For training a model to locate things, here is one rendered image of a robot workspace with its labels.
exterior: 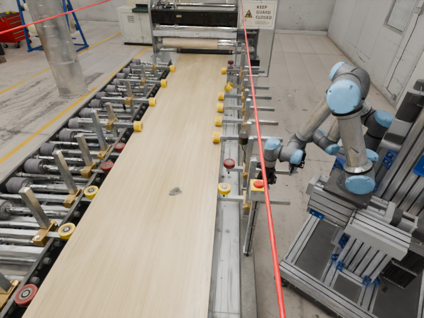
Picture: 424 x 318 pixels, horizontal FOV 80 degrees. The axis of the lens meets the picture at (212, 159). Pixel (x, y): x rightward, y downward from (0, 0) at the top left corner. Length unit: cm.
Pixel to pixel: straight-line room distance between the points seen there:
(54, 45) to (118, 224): 408
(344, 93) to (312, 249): 145
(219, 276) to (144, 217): 53
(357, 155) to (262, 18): 294
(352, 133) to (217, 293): 102
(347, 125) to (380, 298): 140
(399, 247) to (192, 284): 98
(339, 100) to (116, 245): 118
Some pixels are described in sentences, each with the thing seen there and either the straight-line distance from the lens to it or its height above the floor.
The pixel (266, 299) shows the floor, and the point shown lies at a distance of 222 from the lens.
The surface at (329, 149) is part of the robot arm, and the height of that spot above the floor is 113.
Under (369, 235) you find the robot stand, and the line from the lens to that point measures 152.
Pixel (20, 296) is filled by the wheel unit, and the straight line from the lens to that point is 142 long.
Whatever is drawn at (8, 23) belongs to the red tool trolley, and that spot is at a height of 63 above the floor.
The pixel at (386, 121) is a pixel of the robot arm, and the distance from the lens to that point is 187.
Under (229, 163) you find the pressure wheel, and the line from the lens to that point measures 175.
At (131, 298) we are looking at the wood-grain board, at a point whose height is 90.
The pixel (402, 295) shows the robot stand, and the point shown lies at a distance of 236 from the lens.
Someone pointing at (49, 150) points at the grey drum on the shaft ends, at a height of 83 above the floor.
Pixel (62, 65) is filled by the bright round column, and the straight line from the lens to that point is 524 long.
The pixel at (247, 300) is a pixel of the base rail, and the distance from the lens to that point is 142.
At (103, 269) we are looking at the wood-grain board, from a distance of 133.
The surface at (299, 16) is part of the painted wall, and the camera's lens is 1042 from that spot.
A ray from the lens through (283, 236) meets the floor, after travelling 254.
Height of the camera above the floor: 200
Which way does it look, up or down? 38 degrees down
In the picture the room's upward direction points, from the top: 1 degrees clockwise
